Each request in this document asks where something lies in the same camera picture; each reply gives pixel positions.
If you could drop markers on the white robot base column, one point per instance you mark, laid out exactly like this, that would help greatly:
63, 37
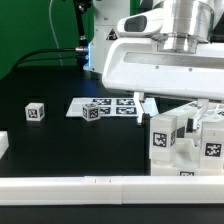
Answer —
107, 13

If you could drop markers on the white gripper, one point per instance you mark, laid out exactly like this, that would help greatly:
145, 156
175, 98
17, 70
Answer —
169, 55

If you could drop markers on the white chair back assembly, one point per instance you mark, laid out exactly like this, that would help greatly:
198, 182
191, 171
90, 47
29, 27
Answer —
215, 113

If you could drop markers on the white sheet with tags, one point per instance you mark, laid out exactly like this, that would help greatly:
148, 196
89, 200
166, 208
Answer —
109, 107

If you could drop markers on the small white tagged block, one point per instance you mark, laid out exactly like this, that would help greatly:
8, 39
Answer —
35, 111

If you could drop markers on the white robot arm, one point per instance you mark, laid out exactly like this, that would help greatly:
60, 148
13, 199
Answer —
214, 7

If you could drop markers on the white part at left edge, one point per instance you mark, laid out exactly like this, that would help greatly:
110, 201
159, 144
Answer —
4, 144

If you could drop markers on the white front barrier rail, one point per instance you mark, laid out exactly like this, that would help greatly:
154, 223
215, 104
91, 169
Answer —
112, 190

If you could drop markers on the white chair seat frame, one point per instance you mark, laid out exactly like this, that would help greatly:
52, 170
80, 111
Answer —
183, 159

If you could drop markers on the white tagged cube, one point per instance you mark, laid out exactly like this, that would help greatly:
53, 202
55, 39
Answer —
90, 112

